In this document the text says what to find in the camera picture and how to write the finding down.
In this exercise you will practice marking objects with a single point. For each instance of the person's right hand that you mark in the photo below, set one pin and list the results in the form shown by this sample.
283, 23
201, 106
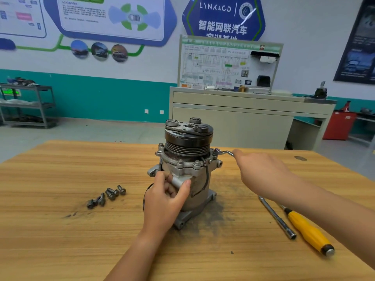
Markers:
261, 172

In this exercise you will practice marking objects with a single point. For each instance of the person's left hand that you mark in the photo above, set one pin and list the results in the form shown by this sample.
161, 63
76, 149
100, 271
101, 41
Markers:
164, 207

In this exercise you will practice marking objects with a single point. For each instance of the silver combination wrench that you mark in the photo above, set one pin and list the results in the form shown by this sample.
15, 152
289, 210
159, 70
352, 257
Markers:
222, 152

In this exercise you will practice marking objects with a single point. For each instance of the grey metal compressor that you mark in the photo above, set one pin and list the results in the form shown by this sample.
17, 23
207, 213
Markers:
187, 161

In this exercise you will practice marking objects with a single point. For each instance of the person's right forearm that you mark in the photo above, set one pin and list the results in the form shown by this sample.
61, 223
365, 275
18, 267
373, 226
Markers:
334, 216

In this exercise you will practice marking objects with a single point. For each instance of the dark round table grommet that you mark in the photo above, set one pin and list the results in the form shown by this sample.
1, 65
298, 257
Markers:
300, 158

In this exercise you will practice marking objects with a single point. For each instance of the silver L-shaped socket wrench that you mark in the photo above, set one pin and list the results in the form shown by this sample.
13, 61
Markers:
278, 218

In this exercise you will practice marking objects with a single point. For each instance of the beige workbench cabinet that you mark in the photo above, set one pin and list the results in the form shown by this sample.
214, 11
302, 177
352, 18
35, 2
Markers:
246, 117

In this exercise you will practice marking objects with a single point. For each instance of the red cabinet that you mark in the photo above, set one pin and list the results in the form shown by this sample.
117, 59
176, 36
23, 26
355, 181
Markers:
340, 125

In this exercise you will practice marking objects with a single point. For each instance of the small black device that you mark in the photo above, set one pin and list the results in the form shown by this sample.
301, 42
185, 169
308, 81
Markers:
320, 92

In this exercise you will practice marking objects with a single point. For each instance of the white wiring display board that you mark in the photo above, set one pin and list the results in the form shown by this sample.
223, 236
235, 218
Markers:
211, 64

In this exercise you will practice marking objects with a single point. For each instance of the grey metal shelf cart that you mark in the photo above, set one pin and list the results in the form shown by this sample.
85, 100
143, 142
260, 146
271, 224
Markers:
28, 105

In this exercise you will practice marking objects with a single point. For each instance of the blue rounded infographic panel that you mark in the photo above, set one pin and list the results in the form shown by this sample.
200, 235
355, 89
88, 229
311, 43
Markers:
94, 20

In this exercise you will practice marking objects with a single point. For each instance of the dark wall poster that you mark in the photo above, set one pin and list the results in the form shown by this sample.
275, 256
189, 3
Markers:
357, 49

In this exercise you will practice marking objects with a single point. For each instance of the blue hexagon wall sign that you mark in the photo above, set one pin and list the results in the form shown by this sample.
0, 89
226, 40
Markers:
222, 17

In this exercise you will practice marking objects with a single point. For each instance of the round photo wall decal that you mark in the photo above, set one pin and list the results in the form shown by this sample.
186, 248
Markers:
119, 53
79, 49
99, 51

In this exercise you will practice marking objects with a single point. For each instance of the white infographic wall panel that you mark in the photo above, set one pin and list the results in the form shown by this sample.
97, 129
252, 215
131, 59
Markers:
20, 14

